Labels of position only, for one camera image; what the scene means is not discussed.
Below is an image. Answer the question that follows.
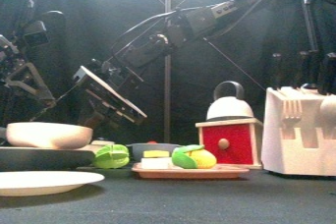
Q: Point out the pink cutting board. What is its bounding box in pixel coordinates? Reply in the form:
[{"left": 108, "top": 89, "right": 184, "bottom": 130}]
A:
[{"left": 129, "top": 162, "right": 250, "bottom": 180}]

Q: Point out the white knife block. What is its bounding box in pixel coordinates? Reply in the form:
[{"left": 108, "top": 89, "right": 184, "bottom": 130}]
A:
[{"left": 260, "top": 85, "right": 336, "bottom": 177}]

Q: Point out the grey toy pot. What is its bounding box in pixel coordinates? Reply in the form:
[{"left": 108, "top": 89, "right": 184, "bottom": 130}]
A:
[{"left": 125, "top": 141, "right": 181, "bottom": 163}]

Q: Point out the white kettle with black handle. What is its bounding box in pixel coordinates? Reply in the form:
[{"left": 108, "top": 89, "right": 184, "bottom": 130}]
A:
[{"left": 205, "top": 80, "right": 256, "bottom": 123}]

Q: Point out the black knife handle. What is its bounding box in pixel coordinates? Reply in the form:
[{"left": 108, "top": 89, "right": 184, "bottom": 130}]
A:
[
  {"left": 269, "top": 52, "right": 285, "bottom": 89},
  {"left": 316, "top": 52, "right": 336, "bottom": 95},
  {"left": 296, "top": 50, "right": 318, "bottom": 88}
]

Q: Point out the yellow toy butter block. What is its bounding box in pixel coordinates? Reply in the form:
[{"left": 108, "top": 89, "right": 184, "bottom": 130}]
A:
[{"left": 141, "top": 149, "right": 172, "bottom": 159}]

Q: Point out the yellow corn with green husk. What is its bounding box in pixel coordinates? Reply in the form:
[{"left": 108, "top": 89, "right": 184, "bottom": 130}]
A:
[{"left": 170, "top": 143, "right": 217, "bottom": 170}]

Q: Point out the white round plate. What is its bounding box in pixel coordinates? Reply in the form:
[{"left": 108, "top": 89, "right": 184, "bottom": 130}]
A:
[{"left": 0, "top": 170, "right": 106, "bottom": 197}]

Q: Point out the white toy fork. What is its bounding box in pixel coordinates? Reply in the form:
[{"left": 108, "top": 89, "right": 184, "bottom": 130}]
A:
[{"left": 281, "top": 99, "right": 304, "bottom": 140}]

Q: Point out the white toy block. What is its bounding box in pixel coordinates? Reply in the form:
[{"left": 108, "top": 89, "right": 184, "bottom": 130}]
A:
[{"left": 138, "top": 156, "right": 174, "bottom": 170}]

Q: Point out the white bowl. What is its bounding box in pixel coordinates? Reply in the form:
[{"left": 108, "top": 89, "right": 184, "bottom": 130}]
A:
[{"left": 5, "top": 121, "right": 94, "bottom": 150}]

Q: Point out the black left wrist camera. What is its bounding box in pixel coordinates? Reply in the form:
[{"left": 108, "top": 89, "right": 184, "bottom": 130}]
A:
[{"left": 21, "top": 21, "right": 50, "bottom": 47}]

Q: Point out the green toy lettuce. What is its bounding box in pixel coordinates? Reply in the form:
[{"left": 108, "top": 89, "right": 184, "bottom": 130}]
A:
[{"left": 92, "top": 143, "right": 130, "bottom": 170}]

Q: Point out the silver frame pole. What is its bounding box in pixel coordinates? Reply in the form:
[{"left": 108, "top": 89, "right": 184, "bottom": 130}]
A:
[{"left": 162, "top": 0, "right": 173, "bottom": 143}]

